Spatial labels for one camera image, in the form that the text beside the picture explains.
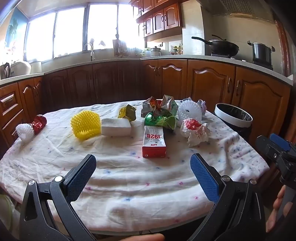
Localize wooden upper cabinets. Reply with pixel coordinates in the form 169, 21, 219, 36
129, 0, 183, 39

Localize red snack wrapper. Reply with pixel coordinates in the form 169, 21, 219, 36
151, 100, 164, 115

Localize light stone countertop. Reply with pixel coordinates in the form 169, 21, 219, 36
0, 54, 294, 86

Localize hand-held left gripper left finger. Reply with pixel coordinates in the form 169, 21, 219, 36
20, 153, 97, 241

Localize wooden cabinets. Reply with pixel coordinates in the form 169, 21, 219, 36
0, 59, 292, 151
129, 0, 183, 39

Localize yellow olive wrapper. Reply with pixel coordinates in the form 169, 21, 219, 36
118, 104, 137, 121

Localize yellow spiky foam net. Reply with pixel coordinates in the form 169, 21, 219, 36
70, 110, 102, 140

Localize orange red foil packet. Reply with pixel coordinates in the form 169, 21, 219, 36
141, 96, 162, 117

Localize kitchen window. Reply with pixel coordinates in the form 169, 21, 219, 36
24, 3, 145, 62

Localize electric kettle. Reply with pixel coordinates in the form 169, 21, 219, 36
0, 62, 11, 79

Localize white sponge block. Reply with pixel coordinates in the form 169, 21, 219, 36
101, 118, 132, 137

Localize white canister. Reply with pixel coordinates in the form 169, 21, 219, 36
30, 61, 42, 73

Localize red and white carton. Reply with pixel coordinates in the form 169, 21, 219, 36
142, 125, 167, 158

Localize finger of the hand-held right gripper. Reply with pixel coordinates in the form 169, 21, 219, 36
255, 136, 287, 167
269, 133, 296, 152

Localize steel stock pot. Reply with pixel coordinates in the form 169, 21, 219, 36
247, 40, 275, 65

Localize white rice cooker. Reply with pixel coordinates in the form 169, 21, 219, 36
10, 60, 31, 76

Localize large white foam net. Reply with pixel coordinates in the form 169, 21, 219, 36
177, 100, 204, 122

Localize blue wall poster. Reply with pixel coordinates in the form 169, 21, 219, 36
5, 9, 28, 61

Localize small white foam net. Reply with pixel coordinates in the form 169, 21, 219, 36
16, 123, 35, 141

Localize range hood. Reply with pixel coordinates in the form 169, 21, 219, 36
201, 0, 275, 22

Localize crumpled white red paper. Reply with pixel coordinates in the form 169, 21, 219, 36
180, 118, 210, 147

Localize knife rack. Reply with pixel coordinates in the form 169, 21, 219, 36
112, 34, 126, 57

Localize black wok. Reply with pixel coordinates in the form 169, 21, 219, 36
191, 35, 240, 57

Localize wooden lower cabinets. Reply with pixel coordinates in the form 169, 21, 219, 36
0, 59, 292, 151

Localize crumpled purple white paper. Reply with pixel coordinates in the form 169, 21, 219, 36
196, 99, 207, 116

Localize person's right hand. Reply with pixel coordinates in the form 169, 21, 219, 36
265, 185, 288, 233

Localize crushed green can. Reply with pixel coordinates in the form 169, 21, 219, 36
144, 111, 177, 131

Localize white rimmed trash bin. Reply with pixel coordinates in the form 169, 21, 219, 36
214, 103, 253, 149

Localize chrome faucet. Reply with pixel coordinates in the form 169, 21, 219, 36
83, 43, 96, 62

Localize white printed tablecloth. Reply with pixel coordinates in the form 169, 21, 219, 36
0, 100, 270, 232

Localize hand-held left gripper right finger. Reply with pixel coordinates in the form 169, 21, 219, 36
190, 153, 266, 241

